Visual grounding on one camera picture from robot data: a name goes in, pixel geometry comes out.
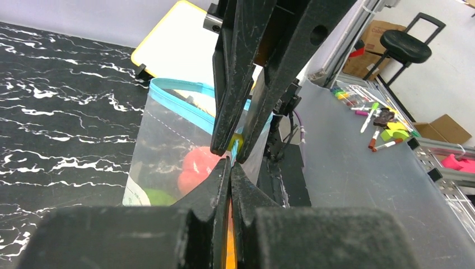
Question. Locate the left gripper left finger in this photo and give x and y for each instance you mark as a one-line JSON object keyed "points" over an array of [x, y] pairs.
{"points": [[191, 233]]}

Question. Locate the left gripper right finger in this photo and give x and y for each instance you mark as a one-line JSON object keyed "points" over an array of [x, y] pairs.
{"points": [[268, 235]]}

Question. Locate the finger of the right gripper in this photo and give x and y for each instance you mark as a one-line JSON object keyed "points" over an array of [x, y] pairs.
{"points": [[239, 36], [302, 37]]}

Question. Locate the yellow bell pepper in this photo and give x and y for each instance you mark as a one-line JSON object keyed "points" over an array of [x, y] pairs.
{"points": [[229, 252]]}

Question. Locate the small green lime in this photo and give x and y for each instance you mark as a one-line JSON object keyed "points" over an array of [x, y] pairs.
{"points": [[159, 198]]}

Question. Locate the pink peach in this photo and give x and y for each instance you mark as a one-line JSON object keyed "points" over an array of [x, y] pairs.
{"points": [[196, 167]]}

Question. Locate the clear zip top bag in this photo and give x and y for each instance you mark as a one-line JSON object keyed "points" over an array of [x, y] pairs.
{"points": [[179, 116]]}

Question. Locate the cardboard box behind stool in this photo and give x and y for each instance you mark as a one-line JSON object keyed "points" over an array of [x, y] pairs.
{"points": [[360, 65]]}

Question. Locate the green cap marker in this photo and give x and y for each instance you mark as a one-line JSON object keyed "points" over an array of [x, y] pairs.
{"points": [[373, 109]]}

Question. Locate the black round stool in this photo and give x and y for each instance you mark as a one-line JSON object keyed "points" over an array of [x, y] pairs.
{"points": [[405, 48]]}

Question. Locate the red cap marker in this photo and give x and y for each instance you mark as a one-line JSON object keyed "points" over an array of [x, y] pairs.
{"points": [[374, 138]]}

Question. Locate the green sticky note block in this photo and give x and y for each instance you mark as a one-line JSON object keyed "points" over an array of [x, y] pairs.
{"points": [[394, 130]]}

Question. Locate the orange cap marker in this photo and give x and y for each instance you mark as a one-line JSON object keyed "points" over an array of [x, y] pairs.
{"points": [[387, 145]]}

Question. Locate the small cardboard box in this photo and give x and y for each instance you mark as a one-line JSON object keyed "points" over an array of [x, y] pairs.
{"points": [[444, 129]]}

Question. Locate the pink object at right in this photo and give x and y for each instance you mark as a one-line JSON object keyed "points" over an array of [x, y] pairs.
{"points": [[459, 164]]}

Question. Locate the white board wooden frame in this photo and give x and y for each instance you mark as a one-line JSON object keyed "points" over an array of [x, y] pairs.
{"points": [[179, 47]]}

